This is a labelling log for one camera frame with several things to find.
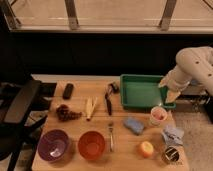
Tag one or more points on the blue sponge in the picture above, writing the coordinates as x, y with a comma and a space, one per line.
134, 125

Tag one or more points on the yellow red apple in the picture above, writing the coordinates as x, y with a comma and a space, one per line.
146, 149

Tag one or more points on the black office chair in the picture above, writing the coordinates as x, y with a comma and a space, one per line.
13, 131

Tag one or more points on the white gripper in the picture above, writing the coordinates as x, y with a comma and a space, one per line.
176, 80

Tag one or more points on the white pink cup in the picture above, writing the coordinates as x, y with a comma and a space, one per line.
157, 115

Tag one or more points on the metal fork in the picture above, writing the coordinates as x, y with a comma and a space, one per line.
110, 127

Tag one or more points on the orange bowl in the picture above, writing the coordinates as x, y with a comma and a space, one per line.
91, 145

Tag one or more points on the black dish brush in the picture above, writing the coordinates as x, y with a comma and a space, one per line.
111, 89

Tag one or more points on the dark grape bunch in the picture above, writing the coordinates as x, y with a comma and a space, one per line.
64, 113

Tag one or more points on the metal can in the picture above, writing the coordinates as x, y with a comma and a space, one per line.
170, 155

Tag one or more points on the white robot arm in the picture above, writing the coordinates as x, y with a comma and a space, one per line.
191, 63

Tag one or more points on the blue crumpled cloth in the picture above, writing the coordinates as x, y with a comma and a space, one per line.
172, 136

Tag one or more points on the green plastic tray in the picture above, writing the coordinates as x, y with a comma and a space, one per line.
142, 92

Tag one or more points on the purple bowl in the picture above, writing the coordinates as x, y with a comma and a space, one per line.
53, 145

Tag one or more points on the black rectangular block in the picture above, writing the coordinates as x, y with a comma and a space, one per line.
68, 91

